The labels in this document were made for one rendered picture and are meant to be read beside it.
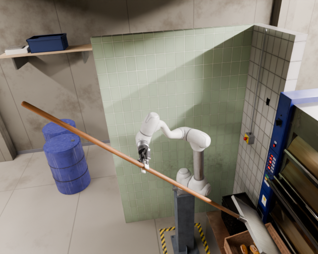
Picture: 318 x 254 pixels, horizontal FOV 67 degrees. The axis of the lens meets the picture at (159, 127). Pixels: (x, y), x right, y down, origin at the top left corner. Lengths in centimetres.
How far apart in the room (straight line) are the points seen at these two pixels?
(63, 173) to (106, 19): 274
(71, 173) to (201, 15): 363
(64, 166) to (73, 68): 191
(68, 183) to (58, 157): 54
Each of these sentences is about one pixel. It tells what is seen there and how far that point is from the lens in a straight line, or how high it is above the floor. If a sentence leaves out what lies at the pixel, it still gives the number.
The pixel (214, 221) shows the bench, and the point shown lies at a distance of 307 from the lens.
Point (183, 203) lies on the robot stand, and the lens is 281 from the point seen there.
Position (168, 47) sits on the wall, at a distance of 251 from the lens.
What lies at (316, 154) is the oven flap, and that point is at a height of 185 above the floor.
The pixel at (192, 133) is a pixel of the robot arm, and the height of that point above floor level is 183.
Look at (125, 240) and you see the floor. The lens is 367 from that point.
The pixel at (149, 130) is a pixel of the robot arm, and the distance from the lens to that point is 174.
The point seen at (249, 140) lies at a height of 146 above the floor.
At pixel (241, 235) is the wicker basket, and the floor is 74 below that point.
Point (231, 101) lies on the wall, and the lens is 290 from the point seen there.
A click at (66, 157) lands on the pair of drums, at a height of 76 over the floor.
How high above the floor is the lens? 295
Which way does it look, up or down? 30 degrees down
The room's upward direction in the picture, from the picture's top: 4 degrees counter-clockwise
